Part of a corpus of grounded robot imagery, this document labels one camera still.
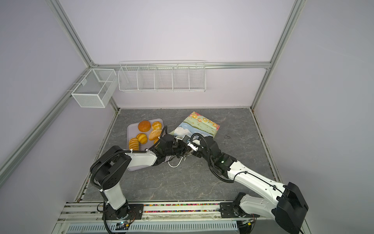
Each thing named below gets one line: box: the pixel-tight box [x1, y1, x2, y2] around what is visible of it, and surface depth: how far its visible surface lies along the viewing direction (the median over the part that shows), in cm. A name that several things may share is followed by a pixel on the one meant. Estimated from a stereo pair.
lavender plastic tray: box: [126, 118, 165, 172], surface depth 101 cm
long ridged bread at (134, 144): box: [128, 137, 140, 151], surface depth 98 cm
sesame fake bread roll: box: [148, 129, 163, 141], surface depth 101 cm
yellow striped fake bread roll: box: [136, 133, 148, 145], surface depth 101 cm
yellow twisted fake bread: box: [150, 135, 160, 145], surface depth 101 cm
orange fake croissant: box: [151, 120, 163, 131], surface depth 107 cm
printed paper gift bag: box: [169, 111, 221, 139], surface depth 91 cm
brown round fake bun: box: [137, 120, 152, 133], surface depth 107 cm
